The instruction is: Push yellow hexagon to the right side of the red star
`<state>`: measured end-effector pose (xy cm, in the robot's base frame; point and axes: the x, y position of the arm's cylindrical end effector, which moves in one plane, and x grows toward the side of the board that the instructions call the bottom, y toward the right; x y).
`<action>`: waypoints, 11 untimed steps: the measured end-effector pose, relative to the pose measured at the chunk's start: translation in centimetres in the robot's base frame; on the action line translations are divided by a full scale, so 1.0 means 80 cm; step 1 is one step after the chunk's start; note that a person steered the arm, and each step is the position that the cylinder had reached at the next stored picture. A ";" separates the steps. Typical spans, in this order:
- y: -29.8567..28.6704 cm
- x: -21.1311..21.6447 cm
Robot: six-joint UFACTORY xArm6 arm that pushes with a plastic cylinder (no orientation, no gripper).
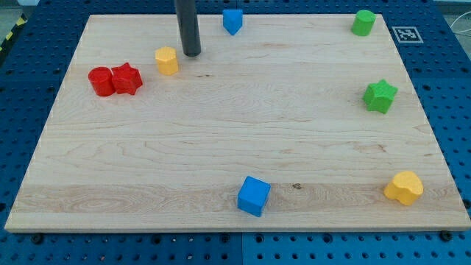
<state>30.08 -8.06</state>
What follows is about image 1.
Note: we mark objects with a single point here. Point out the red star block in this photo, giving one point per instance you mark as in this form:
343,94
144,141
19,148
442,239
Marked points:
126,79

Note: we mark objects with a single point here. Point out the green cylinder block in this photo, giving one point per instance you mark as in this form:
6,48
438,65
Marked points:
363,23

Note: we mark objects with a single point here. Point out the white fiducial marker tag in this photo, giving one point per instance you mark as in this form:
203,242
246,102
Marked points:
407,34

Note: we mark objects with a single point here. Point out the yellow hexagon block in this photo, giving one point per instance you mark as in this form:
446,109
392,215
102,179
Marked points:
166,59

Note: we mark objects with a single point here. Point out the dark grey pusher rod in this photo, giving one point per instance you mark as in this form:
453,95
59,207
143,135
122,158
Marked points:
188,25

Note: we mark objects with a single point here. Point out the green star block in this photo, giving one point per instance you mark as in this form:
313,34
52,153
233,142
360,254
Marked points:
379,96

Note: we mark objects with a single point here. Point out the wooden board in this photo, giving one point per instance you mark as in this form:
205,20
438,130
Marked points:
280,101

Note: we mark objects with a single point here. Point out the yellow heart block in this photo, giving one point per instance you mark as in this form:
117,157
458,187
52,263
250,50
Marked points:
405,187

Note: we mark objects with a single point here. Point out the blue triangle block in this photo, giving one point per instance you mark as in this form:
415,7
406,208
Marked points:
232,20

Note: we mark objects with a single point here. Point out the blue cube block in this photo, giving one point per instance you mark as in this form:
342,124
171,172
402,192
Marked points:
253,195

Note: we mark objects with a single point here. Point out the red cylinder block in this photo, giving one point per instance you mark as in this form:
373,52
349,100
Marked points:
101,80

